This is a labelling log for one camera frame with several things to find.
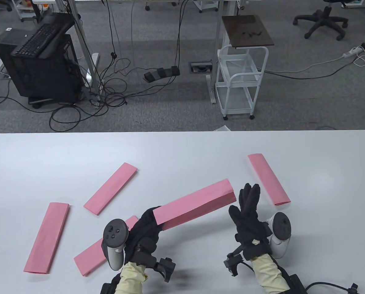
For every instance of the person's left hand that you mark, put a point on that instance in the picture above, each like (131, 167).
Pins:
(142, 239)

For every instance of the person's right hand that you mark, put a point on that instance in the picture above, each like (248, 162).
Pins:
(250, 226)

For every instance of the pink paper sheet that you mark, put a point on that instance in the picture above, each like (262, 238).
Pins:
(197, 203)
(110, 189)
(46, 237)
(90, 257)
(268, 179)

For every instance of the forearm sensor box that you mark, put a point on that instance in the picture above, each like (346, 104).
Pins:
(109, 288)
(294, 284)

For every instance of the grey white VR controller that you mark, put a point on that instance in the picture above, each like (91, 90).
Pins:
(115, 232)
(280, 226)

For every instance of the white rolling cart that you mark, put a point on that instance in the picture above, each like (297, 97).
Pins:
(234, 99)

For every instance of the metal floor socket box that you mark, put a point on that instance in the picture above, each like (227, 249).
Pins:
(201, 68)

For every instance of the black foot pedal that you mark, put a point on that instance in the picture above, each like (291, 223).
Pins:
(161, 73)

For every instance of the black computer tower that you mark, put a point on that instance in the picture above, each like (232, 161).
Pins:
(41, 79)

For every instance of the dark brown board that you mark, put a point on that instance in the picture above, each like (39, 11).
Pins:
(246, 30)

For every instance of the white power strip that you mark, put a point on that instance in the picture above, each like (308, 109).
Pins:
(352, 52)

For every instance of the white desk leg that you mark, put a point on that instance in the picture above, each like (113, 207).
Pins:
(81, 39)

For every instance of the black office chair base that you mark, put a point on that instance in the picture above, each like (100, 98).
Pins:
(323, 18)

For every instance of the black keyboard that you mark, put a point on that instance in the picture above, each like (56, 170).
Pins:
(35, 39)

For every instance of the black flat panel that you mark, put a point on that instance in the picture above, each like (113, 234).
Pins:
(63, 23)

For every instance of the white storage trolley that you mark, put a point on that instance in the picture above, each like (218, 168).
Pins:
(24, 12)

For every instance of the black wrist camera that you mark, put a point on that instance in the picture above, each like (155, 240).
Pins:
(231, 263)
(165, 268)

